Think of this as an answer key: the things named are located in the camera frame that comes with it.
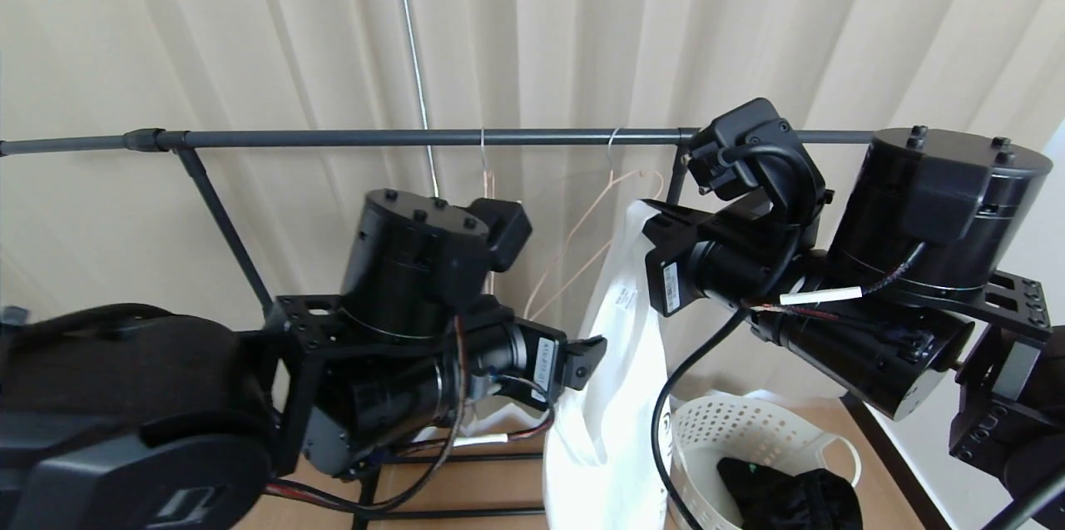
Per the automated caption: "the white garment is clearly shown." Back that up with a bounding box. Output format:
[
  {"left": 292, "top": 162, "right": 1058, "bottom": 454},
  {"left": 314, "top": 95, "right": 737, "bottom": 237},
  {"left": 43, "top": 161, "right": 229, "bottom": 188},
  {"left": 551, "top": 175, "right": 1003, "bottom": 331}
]
[{"left": 542, "top": 199, "right": 676, "bottom": 530}]

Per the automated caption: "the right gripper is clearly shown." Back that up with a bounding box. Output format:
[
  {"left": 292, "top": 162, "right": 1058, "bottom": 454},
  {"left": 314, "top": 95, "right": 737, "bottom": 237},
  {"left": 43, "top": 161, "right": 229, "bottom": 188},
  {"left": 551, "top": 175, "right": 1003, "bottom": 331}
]
[{"left": 641, "top": 201, "right": 820, "bottom": 318}]

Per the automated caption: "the black garment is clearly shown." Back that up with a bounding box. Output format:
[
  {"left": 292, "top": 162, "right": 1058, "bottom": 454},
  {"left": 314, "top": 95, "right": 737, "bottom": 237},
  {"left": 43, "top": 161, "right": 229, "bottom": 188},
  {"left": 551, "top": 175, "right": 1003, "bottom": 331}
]
[{"left": 716, "top": 456, "right": 864, "bottom": 530}]

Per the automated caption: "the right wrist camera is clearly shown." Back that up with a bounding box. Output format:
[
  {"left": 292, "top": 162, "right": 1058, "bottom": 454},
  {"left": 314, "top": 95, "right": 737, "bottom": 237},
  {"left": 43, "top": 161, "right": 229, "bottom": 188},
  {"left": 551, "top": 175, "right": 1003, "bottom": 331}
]
[{"left": 686, "top": 97, "right": 835, "bottom": 225}]

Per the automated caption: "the black clothes rack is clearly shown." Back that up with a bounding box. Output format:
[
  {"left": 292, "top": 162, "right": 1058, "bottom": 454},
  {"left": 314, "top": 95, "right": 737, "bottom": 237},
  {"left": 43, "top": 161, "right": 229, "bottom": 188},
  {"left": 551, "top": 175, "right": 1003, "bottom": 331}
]
[{"left": 0, "top": 127, "right": 876, "bottom": 530}]

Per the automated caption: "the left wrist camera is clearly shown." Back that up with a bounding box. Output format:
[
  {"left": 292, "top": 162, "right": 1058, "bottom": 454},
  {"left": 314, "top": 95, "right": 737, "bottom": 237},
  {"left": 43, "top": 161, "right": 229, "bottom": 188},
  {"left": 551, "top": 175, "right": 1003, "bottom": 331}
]
[{"left": 464, "top": 197, "right": 534, "bottom": 275}]

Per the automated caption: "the black cable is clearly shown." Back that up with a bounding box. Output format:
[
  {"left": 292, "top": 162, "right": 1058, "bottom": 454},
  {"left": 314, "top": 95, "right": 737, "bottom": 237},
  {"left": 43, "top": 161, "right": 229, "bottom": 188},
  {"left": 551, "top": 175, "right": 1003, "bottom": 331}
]
[
  {"left": 980, "top": 470, "right": 1065, "bottom": 530},
  {"left": 651, "top": 143, "right": 815, "bottom": 530}
]

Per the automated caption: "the pink clothes hanger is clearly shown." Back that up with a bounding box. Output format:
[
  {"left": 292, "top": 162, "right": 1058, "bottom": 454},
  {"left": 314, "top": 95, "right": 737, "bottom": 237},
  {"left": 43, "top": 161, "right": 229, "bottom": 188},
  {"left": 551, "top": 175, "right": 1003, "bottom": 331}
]
[
  {"left": 523, "top": 128, "right": 666, "bottom": 321},
  {"left": 479, "top": 128, "right": 500, "bottom": 298}
]

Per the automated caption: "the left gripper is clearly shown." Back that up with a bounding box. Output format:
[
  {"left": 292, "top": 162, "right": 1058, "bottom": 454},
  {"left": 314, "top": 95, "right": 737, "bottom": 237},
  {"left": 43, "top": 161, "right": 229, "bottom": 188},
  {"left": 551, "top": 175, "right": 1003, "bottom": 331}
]
[{"left": 474, "top": 319, "right": 607, "bottom": 411}]

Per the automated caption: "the white laundry basket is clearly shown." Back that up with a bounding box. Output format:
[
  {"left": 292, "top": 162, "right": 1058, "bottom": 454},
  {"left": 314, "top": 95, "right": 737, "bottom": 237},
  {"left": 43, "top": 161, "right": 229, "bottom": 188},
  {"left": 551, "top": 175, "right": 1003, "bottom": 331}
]
[{"left": 666, "top": 393, "right": 864, "bottom": 530}]

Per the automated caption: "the beige curtain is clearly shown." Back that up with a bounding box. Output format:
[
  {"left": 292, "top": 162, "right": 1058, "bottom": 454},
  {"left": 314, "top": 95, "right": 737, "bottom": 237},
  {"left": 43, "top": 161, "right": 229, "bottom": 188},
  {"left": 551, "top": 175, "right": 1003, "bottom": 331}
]
[{"left": 0, "top": 0, "right": 1065, "bottom": 431}]

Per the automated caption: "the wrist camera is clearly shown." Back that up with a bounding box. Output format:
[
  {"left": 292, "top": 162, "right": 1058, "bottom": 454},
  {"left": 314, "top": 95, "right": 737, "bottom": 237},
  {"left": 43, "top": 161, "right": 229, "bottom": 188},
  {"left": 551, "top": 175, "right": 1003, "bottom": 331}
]
[
  {"left": 686, "top": 97, "right": 835, "bottom": 225},
  {"left": 464, "top": 197, "right": 534, "bottom": 275}
]

